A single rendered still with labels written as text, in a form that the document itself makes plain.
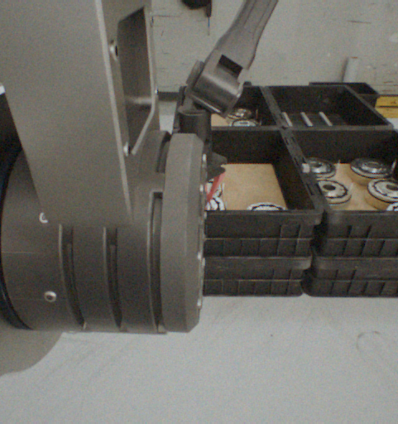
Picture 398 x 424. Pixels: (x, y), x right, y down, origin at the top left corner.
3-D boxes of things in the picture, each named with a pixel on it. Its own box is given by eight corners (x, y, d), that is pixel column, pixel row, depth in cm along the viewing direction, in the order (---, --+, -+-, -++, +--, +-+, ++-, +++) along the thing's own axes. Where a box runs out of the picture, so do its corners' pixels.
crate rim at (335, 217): (493, 225, 64) (500, 214, 62) (323, 225, 64) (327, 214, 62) (394, 136, 96) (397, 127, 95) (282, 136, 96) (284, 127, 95)
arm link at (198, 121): (175, 108, 58) (210, 108, 58) (179, 95, 64) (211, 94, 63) (179, 147, 62) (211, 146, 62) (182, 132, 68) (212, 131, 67)
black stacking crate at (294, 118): (382, 166, 102) (395, 129, 95) (278, 167, 102) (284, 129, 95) (338, 118, 134) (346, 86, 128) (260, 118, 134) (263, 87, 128)
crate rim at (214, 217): (323, 225, 64) (326, 214, 62) (157, 224, 64) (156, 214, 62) (282, 136, 96) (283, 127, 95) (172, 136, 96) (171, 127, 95)
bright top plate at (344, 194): (359, 200, 79) (360, 199, 79) (315, 204, 78) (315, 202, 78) (338, 178, 87) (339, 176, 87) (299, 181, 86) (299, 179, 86)
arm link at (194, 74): (197, 61, 55) (243, 90, 57) (201, 45, 64) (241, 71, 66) (162, 125, 61) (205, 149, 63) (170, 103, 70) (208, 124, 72)
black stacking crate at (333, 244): (468, 264, 69) (496, 217, 63) (314, 263, 69) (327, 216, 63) (383, 167, 102) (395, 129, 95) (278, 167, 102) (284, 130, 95)
